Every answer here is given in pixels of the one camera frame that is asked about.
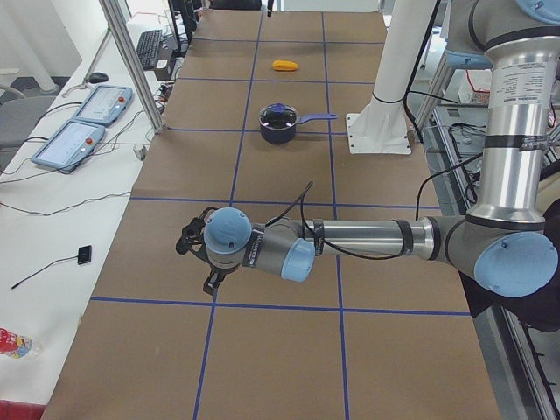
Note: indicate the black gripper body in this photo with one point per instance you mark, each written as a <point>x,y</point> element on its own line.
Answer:
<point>213,271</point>

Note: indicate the white camera stand column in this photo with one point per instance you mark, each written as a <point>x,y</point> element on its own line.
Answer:
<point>381,127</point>

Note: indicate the red patterned plastic bottle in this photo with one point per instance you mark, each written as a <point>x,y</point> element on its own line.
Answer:
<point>17,346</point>

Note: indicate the aluminium frame post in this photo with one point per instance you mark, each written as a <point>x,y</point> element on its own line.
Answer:
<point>117,25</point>

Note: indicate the teach pendant tablet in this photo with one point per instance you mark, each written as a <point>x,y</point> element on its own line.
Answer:
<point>104,105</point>
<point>69,145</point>

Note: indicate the lower teach pendant tablet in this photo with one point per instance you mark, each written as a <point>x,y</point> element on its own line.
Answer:
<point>69,145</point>

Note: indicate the glass pot lid blue knob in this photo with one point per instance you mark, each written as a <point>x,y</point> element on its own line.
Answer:
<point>278,116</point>

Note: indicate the small black square device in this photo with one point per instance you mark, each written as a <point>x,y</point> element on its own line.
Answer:
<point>84,254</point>

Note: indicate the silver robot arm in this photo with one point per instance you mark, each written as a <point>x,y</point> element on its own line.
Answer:
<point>499,242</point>

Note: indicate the yellow corn cob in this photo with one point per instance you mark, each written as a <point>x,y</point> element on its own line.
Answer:
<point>281,65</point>

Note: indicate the black keyboard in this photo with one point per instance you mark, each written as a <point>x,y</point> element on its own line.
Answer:
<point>147,48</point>

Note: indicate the black computer mouse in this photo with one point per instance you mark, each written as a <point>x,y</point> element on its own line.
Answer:
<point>97,77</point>

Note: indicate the blue saucepan with handle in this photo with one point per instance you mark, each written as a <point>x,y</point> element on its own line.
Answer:
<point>283,136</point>

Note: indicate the upper teach pendant tablet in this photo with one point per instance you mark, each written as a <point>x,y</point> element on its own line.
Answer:
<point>104,105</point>

